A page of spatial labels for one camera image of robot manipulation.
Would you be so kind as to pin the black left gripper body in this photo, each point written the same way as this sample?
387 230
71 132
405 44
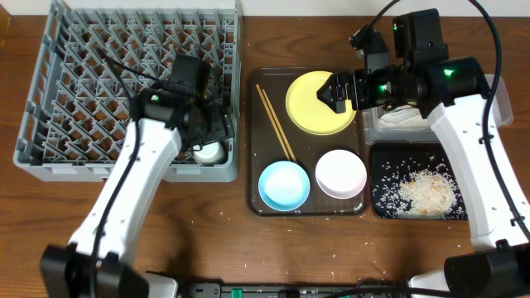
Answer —
216 129

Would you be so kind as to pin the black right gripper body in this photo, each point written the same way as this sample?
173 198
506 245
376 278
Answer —
385 88

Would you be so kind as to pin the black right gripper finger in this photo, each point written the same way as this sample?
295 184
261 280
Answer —
334 88
343 106

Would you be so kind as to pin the white cup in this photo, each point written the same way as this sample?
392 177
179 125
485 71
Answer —
208 155

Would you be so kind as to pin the blue bowl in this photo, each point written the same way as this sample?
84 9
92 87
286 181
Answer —
284 186

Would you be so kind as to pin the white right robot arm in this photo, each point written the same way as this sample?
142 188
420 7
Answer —
455 98

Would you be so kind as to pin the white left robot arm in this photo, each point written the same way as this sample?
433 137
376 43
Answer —
98 260

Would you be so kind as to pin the crumpled white wrapper waste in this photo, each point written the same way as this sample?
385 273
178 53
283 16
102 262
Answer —
403 117

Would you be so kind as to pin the clear plastic waste bin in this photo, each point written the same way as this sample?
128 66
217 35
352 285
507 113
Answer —
501 109

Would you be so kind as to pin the black waste tray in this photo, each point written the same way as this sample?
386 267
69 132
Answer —
385 182

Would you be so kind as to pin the pile of rice waste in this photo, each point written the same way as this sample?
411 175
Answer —
426 194

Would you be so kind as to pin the yellow plate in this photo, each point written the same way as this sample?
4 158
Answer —
308 112

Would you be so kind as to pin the dark brown serving tray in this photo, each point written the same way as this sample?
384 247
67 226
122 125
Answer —
264 147

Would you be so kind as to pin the right wooden chopstick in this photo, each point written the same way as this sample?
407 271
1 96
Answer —
289 148

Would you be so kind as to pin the grey dish rack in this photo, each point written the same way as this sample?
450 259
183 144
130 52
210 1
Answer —
76 112

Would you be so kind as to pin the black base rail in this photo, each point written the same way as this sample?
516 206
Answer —
290 291

